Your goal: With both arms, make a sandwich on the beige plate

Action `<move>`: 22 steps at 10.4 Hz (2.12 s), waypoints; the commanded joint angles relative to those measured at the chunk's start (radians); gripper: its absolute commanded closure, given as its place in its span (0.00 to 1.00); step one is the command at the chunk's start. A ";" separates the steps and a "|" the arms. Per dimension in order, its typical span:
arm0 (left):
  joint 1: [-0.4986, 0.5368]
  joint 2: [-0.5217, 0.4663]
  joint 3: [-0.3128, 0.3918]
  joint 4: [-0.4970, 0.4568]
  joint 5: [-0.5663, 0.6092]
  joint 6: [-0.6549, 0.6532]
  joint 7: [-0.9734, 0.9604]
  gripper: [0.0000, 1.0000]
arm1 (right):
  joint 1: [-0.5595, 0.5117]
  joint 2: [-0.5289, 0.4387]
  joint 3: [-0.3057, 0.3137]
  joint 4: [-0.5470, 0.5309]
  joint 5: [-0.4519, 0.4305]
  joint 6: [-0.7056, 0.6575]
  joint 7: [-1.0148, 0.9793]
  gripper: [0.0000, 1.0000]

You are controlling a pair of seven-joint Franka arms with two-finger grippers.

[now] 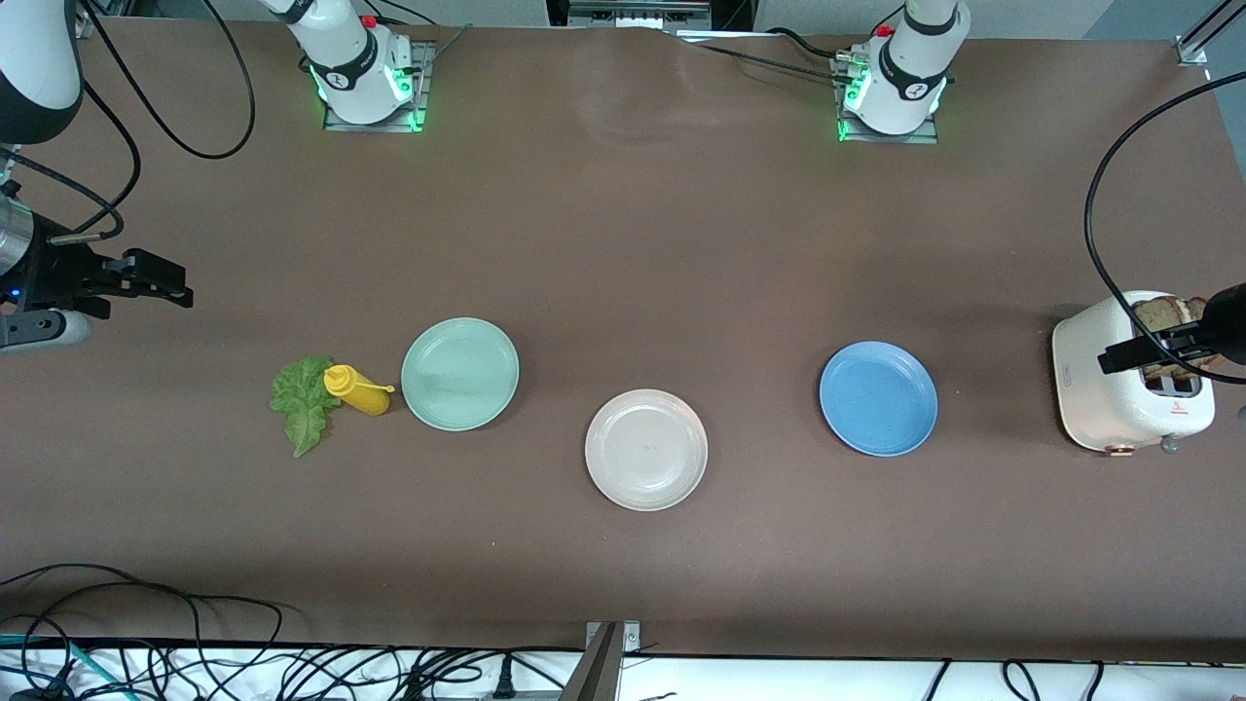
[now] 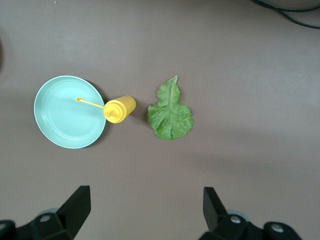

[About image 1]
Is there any green lettuce leaf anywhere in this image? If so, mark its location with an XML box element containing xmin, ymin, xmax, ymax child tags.
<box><xmin>270</xmin><ymin>355</ymin><xmax>342</xmax><ymax>459</ymax></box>

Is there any yellow squeeze bottle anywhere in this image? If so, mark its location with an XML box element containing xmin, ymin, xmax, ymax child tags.
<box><xmin>323</xmin><ymin>364</ymin><xmax>396</xmax><ymax>417</ymax></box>

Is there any blue plate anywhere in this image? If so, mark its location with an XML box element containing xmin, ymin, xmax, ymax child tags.
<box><xmin>819</xmin><ymin>341</ymin><xmax>939</xmax><ymax>458</ymax></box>

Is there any mint green plate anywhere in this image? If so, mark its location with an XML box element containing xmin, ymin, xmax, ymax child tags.
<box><xmin>401</xmin><ymin>317</ymin><xmax>521</xmax><ymax>432</ymax></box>

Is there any beige plate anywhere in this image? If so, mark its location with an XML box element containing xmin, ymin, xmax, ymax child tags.
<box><xmin>585</xmin><ymin>388</ymin><xmax>709</xmax><ymax>512</ymax></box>

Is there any white toaster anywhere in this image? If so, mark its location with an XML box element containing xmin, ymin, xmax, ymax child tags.
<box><xmin>1051</xmin><ymin>290</ymin><xmax>1217</xmax><ymax>457</ymax></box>

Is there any metal equipment rack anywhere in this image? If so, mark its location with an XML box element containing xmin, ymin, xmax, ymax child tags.
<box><xmin>545</xmin><ymin>0</ymin><xmax>760</xmax><ymax>32</ymax></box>

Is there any aluminium profile bar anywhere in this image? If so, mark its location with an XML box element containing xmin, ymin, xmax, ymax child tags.
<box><xmin>562</xmin><ymin>620</ymin><xmax>643</xmax><ymax>701</ymax></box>

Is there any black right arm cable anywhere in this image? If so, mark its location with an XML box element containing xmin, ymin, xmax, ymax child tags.
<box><xmin>0</xmin><ymin>0</ymin><xmax>257</xmax><ymax>240</ymax></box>

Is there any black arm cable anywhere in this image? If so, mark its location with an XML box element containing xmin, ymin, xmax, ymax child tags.
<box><xmin>0</xmin><ymin>0</ymin><xmax>257</xmax><ymax>240</ymax></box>
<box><xmin>1083</xmin><ymin>70</ymin><xmax>1246</xmax><ymax>386</ymax></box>

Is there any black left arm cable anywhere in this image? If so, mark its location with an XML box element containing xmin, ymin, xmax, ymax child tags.
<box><xmin>1083</xmin><ymin>70</ymin><xmax>1246</xmax><ymax>386</ymax></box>

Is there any aluminium frame rail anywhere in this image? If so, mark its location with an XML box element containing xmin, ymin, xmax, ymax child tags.
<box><xmin>73</xmin><ymin>0</ymin><xmax>128</xmax><ymax>40</ymax></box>
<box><xmin>1175</xmin><ymin>0</ymin><xmax>1246</xmax><ymax>67</ymax></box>

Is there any teal cable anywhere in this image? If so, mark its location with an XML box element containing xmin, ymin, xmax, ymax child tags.
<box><xmin>0</xmin><ymin>633</ymin><xmax>113</xmax><ymax>701</ymax></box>

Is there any thin grey cable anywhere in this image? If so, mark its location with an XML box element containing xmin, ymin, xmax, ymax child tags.
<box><xmin>419</xmin><ymin>24</ymin><xmax>475</xmax><ymax>74</ymax></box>

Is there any black corrugated cable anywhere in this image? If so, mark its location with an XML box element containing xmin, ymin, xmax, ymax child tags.
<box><xmin>696</xmin><ymin>41</ymin><xmax>850</xmax><ymax>83</ymax></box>

